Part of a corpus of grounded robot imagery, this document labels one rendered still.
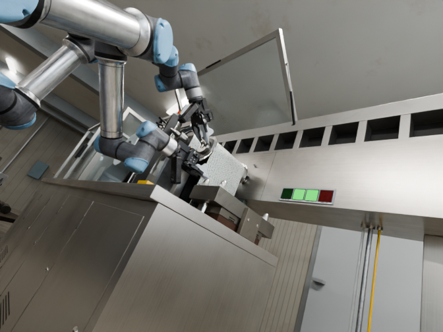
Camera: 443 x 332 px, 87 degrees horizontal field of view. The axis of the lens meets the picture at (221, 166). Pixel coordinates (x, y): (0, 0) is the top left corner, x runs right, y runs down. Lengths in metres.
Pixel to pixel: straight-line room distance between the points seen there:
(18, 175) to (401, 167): 9.58
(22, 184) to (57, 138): 1.78
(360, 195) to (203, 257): 0.63
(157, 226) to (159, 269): 0.12
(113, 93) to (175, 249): 0.54
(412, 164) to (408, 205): 0.16
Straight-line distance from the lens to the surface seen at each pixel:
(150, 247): 0.66
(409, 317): 2.54
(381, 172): 1.06
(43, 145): 9.82
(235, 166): 1.20
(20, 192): 9.69
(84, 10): 0.59
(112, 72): 0.87
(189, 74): 1.12
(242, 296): 0.96
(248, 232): 0.97
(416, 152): 1.09
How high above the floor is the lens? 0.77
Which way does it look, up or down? 22 degrees up
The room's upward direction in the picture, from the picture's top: 23 degrees clockwise
